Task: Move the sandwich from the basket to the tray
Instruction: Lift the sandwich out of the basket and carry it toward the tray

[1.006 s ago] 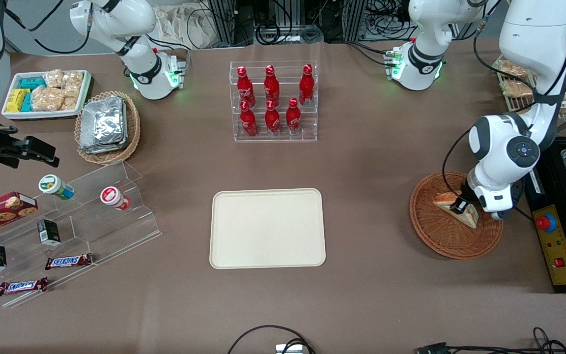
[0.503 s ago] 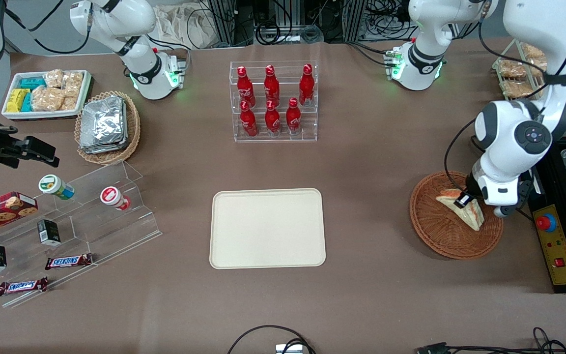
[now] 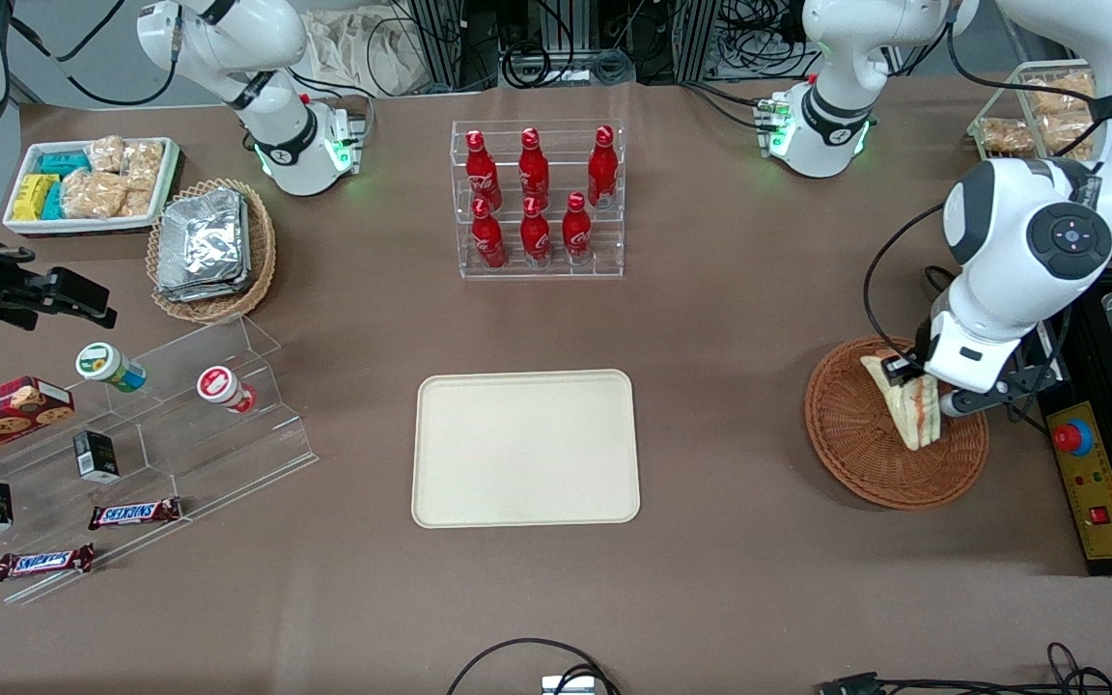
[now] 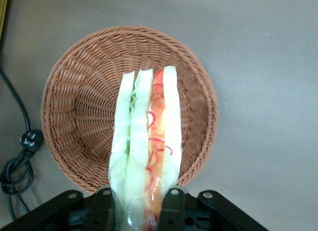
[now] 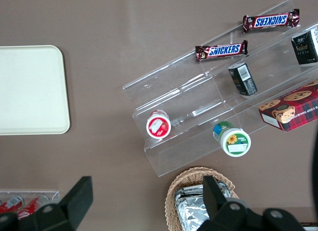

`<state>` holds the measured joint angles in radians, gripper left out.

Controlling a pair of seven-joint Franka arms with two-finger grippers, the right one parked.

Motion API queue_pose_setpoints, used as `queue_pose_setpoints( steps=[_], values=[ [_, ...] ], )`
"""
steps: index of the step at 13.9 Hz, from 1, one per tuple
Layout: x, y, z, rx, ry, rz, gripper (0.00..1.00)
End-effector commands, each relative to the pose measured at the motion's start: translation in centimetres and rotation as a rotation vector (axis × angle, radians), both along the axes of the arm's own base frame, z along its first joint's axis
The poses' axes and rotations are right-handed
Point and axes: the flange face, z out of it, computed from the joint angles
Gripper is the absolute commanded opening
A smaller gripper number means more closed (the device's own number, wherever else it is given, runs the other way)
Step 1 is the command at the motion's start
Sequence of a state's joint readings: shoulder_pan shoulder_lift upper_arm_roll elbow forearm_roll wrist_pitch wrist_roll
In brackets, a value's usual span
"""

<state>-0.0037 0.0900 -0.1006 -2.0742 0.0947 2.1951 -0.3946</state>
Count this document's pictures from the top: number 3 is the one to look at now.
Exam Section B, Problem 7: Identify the triangular sandwich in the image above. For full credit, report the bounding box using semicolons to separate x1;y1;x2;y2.
859;352;946;453

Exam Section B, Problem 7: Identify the white rectangular snack tray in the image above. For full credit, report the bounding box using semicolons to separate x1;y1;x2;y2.
3;136;181;238

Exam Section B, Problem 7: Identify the round brown wicker basket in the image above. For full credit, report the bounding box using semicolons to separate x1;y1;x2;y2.
804;335;989;511

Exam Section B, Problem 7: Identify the light oval wicker basket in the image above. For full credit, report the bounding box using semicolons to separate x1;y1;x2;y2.
146;178;278;324

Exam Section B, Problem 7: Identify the cream plastic tray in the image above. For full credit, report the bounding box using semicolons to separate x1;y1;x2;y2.
411;369;642;530

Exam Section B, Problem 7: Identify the green lid cup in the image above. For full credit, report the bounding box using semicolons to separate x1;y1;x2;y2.
75;343;148;394

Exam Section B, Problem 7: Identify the yellow snack packet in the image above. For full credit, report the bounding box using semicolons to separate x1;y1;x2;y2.
13;174;61;222

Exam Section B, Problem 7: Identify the silver foil pack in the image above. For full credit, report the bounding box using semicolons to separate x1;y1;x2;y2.
154;261;254;303
160;188;248;291

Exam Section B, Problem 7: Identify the red emergency stop button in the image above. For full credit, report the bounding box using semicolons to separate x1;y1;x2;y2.
1052;417;1096;459

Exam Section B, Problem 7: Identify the red lid cup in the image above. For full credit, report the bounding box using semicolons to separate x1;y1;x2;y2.
196;365;259;415

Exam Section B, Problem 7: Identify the clear acrylic stepped display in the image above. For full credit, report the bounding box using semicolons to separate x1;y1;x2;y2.
0;314;320;607

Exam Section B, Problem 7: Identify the clear bag of crackers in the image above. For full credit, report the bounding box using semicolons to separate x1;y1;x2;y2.
1025;71;1098;117
1038;112;1100;157
978;117;1036;156

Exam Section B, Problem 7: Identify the snickers bar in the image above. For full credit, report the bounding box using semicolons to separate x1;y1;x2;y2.
0;543;97;583
88;497;184;532

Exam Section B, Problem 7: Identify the black appliance with yellow panel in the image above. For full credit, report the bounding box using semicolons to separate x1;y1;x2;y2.
1037;268;1112;578

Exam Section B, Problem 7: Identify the red cola bottle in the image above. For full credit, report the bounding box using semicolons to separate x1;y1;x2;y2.
465;130;503;209
520;196;553;264
518;127;551;204
471;198;508;270
587;125;620;209
562;192;594;264

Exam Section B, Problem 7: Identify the clear acrylic bottle rack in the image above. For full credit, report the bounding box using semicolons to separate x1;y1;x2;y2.
451;119;626;281

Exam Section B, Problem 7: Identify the beige cloth bag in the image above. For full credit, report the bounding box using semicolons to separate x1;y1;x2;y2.
308;8;424;98

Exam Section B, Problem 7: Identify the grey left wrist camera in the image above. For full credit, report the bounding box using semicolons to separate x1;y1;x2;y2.
939;362;1065;419

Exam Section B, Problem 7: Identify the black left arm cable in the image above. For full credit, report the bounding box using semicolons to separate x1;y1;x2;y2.
862;0;1112;363

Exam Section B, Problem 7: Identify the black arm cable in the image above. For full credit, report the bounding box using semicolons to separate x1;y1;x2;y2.
8;0;182;108
862;0;1112;363

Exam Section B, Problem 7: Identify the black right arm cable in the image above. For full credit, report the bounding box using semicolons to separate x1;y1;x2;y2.
8;0;182;108

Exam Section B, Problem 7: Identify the white wire rack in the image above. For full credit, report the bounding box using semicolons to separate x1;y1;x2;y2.
966;58;1112;162

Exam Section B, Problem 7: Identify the black plug with cable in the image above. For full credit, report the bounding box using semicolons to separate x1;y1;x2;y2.
812;641;1112;695

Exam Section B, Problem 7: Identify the ribbed metal frame post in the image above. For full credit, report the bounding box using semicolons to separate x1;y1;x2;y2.
676;0;723;84
405;0;501;94

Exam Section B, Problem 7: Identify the black looped cable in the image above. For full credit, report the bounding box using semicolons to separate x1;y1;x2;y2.
446;637;622;695

